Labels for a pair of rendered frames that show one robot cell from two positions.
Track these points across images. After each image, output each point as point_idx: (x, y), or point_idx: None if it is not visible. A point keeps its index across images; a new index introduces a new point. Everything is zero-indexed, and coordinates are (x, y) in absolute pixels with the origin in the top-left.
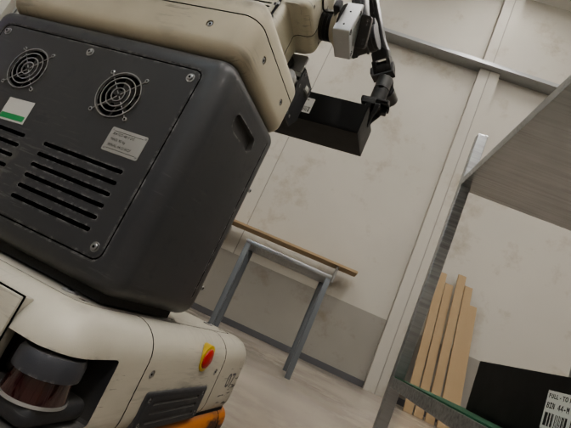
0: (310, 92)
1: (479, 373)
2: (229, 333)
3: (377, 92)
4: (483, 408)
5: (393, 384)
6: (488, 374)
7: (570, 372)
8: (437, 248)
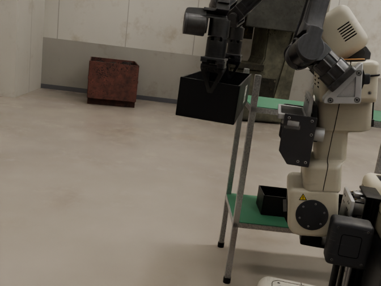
0: (248, 78)
1: (266, 200)
2: (270, 279)
3: (241, 48)
4: (276, 213)
5: (245, 226)
6: (274, 201)
7: (232, 163)
8: (247, 152)
